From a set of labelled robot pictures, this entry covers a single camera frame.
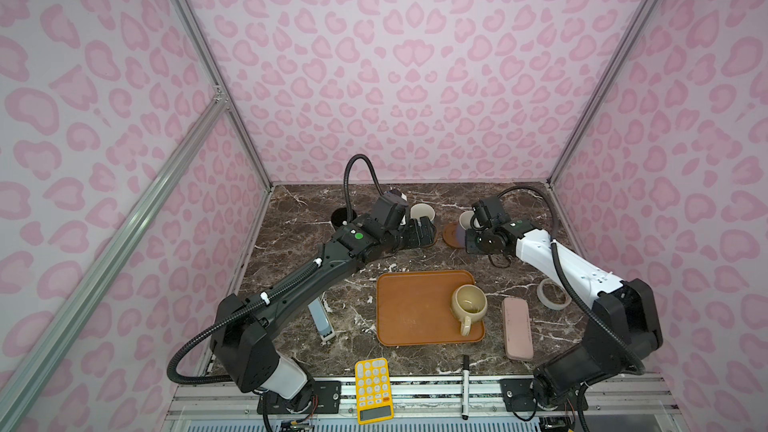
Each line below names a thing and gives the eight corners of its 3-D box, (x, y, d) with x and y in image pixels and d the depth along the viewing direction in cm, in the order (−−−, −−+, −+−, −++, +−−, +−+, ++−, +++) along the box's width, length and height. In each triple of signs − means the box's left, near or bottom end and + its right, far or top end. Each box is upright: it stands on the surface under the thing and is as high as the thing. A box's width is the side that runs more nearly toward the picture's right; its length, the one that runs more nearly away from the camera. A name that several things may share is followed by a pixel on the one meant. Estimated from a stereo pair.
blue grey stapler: (323, 342, 84) (318, 335, 79) (311, 312, 89) (306, 303, 84) (337, 335, 85) (332, 327, 80) (324, 306, 90) (319, 296, 85)
